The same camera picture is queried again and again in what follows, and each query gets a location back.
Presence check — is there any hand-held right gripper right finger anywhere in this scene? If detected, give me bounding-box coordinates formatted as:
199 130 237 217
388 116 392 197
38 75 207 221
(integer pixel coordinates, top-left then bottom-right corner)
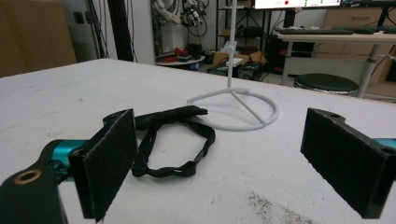
300 107 396 219

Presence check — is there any light wooden cabinet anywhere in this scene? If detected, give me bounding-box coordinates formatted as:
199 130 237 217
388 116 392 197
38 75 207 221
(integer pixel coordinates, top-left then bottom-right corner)
317 8 396 97

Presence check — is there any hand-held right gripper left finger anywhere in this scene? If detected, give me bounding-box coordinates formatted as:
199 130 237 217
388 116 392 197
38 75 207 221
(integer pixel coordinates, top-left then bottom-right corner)
67 108 138 223

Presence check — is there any light wooden desk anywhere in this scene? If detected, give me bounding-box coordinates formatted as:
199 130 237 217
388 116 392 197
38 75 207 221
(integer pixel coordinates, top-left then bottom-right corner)
276 32 396 98

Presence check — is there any computer monitor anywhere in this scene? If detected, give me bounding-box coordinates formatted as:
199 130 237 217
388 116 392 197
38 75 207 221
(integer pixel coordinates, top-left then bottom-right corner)
253 0 344 10

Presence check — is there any black metal post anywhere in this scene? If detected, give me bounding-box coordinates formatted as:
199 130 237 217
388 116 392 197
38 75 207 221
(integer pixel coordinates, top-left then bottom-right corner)
106 0 135 63

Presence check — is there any black round stool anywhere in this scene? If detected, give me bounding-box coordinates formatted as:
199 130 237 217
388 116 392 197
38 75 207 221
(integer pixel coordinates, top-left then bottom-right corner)
293 73 360 95

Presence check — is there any white round side table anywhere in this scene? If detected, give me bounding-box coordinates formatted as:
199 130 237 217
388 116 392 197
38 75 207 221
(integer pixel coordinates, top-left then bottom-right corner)
155 55 206 71

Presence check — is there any black metal shelf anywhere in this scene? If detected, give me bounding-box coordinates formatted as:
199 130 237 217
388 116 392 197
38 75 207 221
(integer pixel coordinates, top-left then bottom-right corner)
215 0 267 52

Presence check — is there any open cardboard box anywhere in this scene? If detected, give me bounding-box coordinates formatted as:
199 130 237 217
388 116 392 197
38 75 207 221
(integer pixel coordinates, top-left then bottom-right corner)
212 46 267 67

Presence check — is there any red tool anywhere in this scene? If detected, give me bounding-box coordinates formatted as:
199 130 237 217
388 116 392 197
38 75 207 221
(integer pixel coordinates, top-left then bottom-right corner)
173 47 191 58

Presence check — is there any black keyboard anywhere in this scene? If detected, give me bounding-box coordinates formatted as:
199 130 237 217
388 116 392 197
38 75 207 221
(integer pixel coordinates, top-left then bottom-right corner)
275 27 355 35

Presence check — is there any black bow tie with strap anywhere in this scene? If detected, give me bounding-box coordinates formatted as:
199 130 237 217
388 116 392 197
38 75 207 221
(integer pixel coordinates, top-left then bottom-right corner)
131 105 217 179

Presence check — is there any brown cardboard panel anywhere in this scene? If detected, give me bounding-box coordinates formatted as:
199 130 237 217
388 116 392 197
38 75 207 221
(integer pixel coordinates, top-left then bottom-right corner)
0 0 78 78

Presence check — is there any white wire display stand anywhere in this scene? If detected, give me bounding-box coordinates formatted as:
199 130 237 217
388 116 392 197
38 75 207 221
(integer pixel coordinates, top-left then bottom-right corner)
186 0 280 132

